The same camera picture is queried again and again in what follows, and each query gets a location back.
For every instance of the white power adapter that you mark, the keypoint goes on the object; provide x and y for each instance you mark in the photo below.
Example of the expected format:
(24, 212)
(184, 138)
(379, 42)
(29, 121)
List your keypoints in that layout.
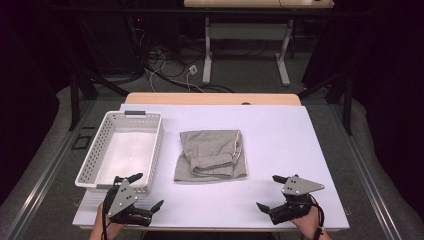
(193, 69)

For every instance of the person's right hand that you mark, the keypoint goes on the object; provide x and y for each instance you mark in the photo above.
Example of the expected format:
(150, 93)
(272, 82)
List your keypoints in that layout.
(310, 221)

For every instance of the black horizontal frame bar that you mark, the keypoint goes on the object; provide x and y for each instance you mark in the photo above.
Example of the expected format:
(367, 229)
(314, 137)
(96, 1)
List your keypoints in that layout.
(133, 11)

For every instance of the white table mat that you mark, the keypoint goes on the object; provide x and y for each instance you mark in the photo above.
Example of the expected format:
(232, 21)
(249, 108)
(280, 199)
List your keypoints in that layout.
(276, 140)

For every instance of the wooden desk with white legs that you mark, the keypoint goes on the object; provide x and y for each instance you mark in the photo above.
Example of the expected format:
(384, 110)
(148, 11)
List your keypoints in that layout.
(246, 31)

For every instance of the black metal frame stand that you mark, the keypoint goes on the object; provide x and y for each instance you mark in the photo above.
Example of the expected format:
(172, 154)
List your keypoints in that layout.
(346, 103)
(75, 100)

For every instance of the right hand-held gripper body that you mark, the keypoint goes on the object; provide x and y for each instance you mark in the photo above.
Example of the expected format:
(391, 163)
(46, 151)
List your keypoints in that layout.
(298, 186)

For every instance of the grey pants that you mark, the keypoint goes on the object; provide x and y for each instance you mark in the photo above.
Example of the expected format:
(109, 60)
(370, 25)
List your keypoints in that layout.
(208, 150)

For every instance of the aluminium floor rail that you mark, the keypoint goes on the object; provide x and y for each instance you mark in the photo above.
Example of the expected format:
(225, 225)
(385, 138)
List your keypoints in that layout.
(370, 176)
(46, 176)

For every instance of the white perforated plastic basket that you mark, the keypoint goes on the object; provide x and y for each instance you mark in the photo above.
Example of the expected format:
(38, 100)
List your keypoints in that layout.
(128, 150)

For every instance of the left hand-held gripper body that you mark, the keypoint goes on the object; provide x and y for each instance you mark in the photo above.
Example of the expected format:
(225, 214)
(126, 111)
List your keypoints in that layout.
(122, 200)

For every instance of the person's left hand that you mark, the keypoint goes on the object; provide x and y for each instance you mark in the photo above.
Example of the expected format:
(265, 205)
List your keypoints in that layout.
(106, 226)

